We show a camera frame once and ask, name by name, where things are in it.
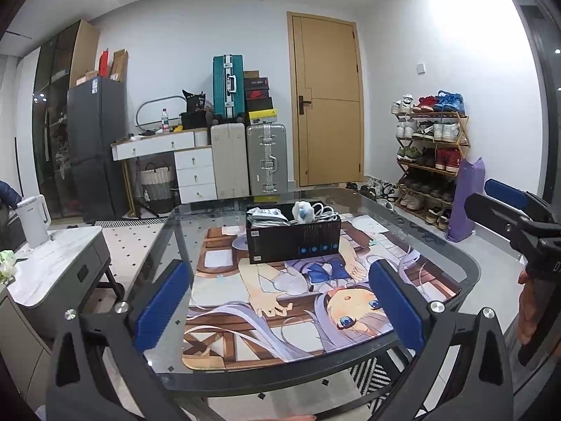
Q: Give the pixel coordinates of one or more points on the brown cardboard box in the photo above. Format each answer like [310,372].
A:
[119,65]

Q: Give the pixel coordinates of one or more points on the teal suitcase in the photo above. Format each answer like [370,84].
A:
[228,92]

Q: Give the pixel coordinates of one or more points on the grey refrigerator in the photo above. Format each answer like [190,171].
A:
[96,140]

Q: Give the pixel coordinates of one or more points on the rows of shoes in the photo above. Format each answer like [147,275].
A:
[447,158]

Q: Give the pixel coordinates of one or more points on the black bag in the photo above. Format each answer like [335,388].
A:
[195,118]

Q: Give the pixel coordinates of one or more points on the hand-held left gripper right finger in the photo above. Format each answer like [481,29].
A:
[394,302]

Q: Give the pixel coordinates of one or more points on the white drawer desk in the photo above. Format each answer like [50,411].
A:
[195,171]

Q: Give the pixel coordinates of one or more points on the black cardboard box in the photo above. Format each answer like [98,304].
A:
[285,241]

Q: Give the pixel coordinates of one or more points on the glass table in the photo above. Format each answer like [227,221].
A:
[210,381]

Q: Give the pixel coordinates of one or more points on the wooden shoe rack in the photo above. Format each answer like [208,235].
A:
[438,116]

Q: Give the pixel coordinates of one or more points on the red box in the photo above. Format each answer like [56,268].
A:
[104,63]

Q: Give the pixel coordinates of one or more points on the grey sideboard with marble top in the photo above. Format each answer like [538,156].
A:
[52,263]

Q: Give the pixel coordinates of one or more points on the white plush toy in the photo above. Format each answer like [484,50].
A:
[303,211]

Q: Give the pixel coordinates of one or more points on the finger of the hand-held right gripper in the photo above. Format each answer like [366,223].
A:
[504,193]
[486,212]

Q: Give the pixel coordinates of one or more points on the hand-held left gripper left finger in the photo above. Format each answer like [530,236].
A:
[162,302]

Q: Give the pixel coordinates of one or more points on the stack of shoe boxes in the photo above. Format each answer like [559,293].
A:
[258,96]

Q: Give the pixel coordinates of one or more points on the silver suitcase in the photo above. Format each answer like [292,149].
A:
[265,158]

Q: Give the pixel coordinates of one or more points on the white flowers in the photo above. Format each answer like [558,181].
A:
[6,267]

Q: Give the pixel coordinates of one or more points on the printed desk mat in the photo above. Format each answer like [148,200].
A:
[271,289]

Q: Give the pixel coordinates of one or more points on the black white striped rug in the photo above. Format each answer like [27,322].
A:
[372,381]

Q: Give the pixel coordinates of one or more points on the clear water bottle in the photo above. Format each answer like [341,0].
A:
[165,123]

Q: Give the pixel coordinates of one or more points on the wooden door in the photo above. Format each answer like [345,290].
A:
[328,140]

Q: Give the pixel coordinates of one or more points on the white light switch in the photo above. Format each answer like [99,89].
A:
[420,68]

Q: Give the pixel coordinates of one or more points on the dark blue jacket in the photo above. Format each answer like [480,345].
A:
[6,193]

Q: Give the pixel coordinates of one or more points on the beige suitcase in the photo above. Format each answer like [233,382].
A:
[230,162]

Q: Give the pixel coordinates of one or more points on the white electric kettle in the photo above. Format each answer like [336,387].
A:
[33,223]

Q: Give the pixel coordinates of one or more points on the purple bag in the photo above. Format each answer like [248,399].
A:
[464,206]

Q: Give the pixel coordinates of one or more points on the woven basket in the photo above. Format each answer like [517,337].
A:
[155,184]

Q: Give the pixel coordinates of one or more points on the pile of slippers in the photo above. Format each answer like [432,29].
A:
[372,190]

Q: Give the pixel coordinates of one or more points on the tall glass cabinet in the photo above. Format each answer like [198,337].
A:
[52,140]

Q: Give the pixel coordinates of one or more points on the person's right hand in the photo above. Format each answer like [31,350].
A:
[526,311]

